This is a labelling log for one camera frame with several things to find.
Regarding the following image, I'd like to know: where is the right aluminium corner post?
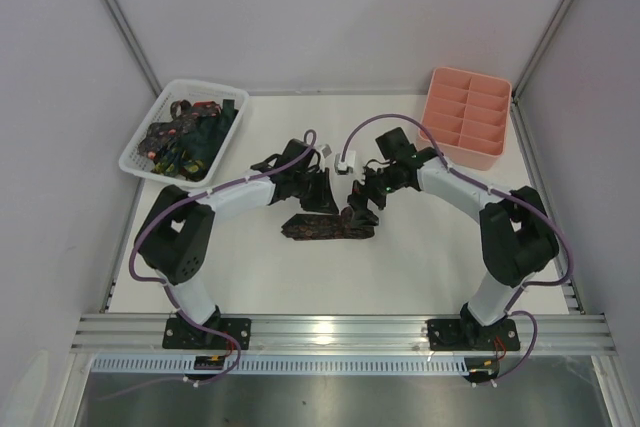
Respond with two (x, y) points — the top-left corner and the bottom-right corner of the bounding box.
(512, 0), (601, 98)

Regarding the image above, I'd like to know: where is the pink divided organizer tray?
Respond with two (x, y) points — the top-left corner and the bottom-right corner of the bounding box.
(421, 67), (512, 171)

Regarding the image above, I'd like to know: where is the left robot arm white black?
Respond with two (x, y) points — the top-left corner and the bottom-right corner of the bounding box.
(129, 139), (338, 334)

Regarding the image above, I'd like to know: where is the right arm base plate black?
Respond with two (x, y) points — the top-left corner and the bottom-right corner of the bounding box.
(427, 318), (521, 352)

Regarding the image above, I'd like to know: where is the dark brown floral tie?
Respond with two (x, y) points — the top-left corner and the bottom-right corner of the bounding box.
(281, 213), (375, 241)

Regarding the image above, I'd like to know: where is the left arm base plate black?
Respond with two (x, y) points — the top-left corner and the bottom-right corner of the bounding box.
(162, 314), (251, 350)

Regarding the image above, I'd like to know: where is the dark green tie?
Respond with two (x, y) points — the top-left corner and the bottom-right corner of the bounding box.
(178, 99), (238, 182)

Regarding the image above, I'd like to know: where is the white plastic basket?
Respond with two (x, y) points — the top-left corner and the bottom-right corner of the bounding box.
(118, 79), (249, 190)

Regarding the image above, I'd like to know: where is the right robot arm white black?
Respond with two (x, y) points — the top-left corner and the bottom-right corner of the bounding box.
(347, 128), (560, 349)

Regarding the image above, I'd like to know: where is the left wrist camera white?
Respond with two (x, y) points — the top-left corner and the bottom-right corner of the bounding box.
(317, 144), (332, 158)

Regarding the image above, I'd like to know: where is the left aluminium corner post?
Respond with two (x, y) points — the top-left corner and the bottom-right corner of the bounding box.
(100, 0), (162, 95)

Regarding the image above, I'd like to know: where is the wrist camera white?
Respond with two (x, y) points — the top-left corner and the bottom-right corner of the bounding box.
(317, 144), (332, 158)
(334, 150), (357, 175)

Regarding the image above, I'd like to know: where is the aluminium corner post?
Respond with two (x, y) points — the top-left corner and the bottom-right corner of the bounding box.
(512, 0), (601, 98)
(100, 0), (162, 95)

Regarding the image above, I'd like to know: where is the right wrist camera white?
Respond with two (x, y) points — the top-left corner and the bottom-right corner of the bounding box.
(334, 150), (357, 175)

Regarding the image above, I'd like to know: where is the white slotted cable duct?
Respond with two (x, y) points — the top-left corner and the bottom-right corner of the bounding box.
(91, 354), (497, 376)

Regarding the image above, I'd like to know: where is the aluminium mounting rail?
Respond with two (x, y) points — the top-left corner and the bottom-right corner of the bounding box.
(71, 313), (616, 356)

